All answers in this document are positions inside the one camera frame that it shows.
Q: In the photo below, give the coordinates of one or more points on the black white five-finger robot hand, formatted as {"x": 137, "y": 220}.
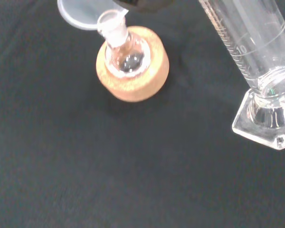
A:
{"x": 142, "y": 6}

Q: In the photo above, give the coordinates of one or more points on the clear plastic funnel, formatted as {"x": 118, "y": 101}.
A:
{"x": 78, "y": 14}

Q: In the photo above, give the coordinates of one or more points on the black cloth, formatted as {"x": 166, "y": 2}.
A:
{"x": 61, "y": 154}

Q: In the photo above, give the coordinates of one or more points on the glass round-bottom flask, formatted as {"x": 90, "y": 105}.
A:
{"x": 123, "y": 57}

